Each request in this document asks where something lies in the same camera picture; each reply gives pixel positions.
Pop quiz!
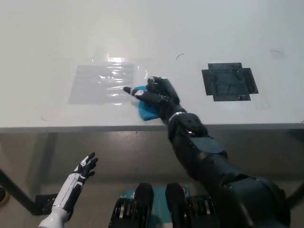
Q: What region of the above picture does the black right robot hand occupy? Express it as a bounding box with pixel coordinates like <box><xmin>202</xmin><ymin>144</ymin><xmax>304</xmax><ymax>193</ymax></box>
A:
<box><xmin>123</xmin><ymin>76</ymin><xmax>187</xmax><ymax>124</ymax></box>

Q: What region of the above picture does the clear plastic sheet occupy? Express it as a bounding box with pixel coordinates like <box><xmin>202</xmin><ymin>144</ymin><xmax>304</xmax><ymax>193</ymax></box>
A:
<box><xmin>68</xmin><ymin>63</ymin><xmax>140</xmax><ymax>105</ymax></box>

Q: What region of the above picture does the black tape patch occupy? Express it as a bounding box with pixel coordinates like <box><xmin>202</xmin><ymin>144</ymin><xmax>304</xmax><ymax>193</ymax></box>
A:
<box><xmin>201</xmin><ymin>62</ymin><xmax>259</xmax><ymax>102</ymax></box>

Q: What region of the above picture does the blue wavy sponge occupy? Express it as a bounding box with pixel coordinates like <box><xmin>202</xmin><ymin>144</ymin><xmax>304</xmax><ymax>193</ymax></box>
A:
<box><xmin>133</xmin><ymin>85</ymin><xmax>162</xmax><ymax>122</ymax></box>

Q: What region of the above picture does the black and teal robot body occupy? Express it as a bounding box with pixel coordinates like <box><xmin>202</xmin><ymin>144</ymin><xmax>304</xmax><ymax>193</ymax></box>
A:
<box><xmin>108</xmin><ymin>182</ymin><xmax>216</xmax><ymax>228</ymax></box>

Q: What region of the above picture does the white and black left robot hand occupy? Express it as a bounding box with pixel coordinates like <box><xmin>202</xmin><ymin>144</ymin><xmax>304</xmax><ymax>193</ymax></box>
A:
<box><xmin>52</xmin><ymin>152</ymin><xmax>99</xmax><ymax>212</ymax></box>

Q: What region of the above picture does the yellow tape roll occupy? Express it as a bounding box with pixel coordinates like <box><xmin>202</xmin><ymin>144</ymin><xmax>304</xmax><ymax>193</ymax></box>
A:
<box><xmin>0</xmin><ymin>187</ymin><xmax>10</xmax><ymax>206</ymax></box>

